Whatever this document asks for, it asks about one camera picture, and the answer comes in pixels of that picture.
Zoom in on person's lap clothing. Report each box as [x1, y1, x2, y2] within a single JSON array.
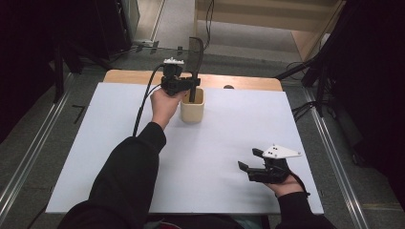
[[144, 214, 270, 229]]

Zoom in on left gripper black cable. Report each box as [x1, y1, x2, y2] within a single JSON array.
[[132, 63, 166, 137]]

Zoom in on black metal stand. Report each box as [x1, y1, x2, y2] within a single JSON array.
[[51, 39, 113, 104], [275, 0, 352, 118]]

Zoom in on grey cabinet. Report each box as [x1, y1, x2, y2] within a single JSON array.
[[120, 0, 141, 43]]

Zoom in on metal floor rail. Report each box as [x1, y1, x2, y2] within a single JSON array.
[[0, 73, 77, 221], [304, 89, 371, 229]]

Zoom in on beige square cup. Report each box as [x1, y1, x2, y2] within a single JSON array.
[[180, 87, 205, 124]]

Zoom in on black spatula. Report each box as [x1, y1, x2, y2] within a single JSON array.
[[186, 36, 205, 104]]

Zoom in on white power strip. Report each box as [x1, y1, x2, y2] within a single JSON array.
[[132, 38, 160, 50]]

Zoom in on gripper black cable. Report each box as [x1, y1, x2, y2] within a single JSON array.
[[132, 63, 166, 137], [288, 170, 311, 197]]

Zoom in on light wooden shelf unit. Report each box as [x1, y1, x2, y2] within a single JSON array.
[[192, 0, 348, 63]]

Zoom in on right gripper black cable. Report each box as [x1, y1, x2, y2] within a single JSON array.
[[288, 170, 311, 197]]

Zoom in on person's right hand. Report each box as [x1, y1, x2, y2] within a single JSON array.
[[266, 173, 306, 198]]

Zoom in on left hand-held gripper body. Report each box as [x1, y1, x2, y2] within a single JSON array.
[[160, 56, 196, 97]]

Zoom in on person's left hand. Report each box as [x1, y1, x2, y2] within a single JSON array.
[[149, 87, 189, 131]]

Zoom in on white board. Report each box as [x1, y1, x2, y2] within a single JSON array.
[[45, 82, 324, 215]]

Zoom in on wooden table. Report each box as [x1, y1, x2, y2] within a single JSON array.
[[102, 69, 284, 93]]

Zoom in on hanging black cable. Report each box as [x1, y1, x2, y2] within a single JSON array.
[[200, 0, 215, 53]]

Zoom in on black floor cables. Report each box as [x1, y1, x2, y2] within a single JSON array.
[[290, 100, 318, 123]]

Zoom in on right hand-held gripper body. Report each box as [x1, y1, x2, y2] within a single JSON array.
[[247, 144, 303, 185]]

